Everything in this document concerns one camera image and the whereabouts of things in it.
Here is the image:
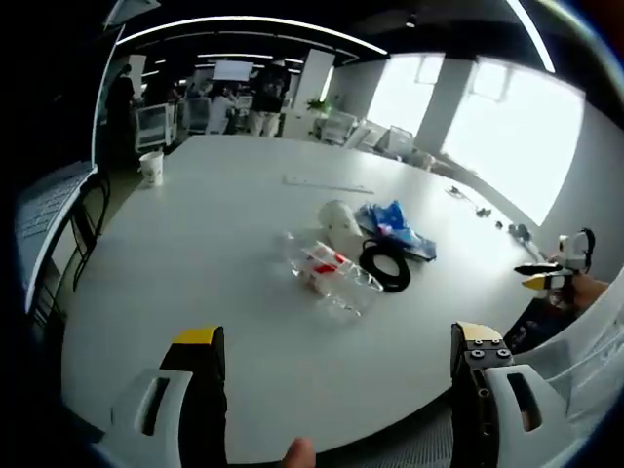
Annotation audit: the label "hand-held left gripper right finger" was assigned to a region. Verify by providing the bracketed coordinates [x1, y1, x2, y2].
[450, 320, 576, 468]

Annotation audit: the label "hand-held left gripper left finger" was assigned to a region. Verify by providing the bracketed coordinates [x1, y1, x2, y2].
[109, 325, 229, 468]

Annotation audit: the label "blue tissue packet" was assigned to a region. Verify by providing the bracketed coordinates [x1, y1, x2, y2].
[353, 197, 439, 263]

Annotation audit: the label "black cable coil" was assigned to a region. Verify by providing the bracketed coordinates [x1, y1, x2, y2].
[359, 237, 412, 295]

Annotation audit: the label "clear plastic bag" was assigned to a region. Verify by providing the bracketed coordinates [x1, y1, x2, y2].
[281, 231, 387, 319]

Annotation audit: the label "printed white paper cup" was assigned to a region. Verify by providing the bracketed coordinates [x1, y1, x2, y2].
[318, 198, 366, 246]

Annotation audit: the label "person's right hand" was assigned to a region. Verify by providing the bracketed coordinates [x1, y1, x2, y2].
[550, 272, 611, 314]

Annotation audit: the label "person's left hand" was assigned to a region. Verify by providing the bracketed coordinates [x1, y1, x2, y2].
[284, 437, 319, 468]

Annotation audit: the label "black adapters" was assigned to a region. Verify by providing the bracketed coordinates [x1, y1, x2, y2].
[494, 219, 536, 244]

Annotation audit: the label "dark cloth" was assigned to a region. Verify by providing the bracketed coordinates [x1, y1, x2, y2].
[503, 296, 584, 355]

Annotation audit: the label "person's white shirt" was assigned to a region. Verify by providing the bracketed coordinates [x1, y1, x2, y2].
[511, 265, 624, 443]

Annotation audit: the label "white table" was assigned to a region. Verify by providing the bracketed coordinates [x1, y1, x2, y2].
[60, 134, 550, 464]

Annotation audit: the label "white mesh office chair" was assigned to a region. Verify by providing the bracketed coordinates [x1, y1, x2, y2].
[388, 124, 416, 156]
[136, 99, 179, 147]
[316, 111, 363, 146]

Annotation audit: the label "black metal chair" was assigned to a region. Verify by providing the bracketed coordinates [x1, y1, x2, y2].
[70, 168, 114, 293]

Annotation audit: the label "white built-in socket strip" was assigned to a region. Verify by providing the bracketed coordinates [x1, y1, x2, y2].
[281, 174, 375, 195]

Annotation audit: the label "plain white paper cup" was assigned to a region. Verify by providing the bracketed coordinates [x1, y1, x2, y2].
[137, 150, 166, 188]

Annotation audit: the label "white screen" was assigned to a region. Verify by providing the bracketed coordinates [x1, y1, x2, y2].
[212, 59, 255, 83]

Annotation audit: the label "long ceiling light strip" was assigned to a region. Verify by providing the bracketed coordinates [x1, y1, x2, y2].
[115, 16, 390, 56]

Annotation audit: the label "thin cable with plug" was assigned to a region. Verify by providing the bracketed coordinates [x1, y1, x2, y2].
[445, 183, 492, 218]

